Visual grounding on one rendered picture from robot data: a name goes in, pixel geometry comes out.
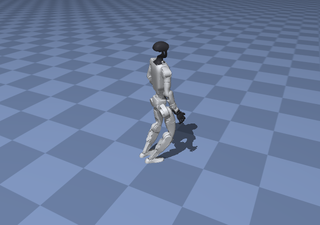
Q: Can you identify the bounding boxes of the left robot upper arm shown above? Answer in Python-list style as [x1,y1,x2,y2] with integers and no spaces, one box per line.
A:
[147,57,156,81]

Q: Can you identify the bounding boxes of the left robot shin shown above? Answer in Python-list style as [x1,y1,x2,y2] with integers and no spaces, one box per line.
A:
[143,123,160,154]

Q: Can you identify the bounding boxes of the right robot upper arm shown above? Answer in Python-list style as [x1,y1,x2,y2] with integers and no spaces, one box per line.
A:
[161,67,172,98]

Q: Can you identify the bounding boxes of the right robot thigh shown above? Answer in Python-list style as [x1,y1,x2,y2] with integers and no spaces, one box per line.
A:
[159,104,176,139]

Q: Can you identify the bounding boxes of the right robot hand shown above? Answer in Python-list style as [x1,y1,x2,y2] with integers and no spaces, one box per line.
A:
[172,109,186,124]

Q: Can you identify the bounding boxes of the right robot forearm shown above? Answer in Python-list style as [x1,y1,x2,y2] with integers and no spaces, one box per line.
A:
[167,91,179,113]

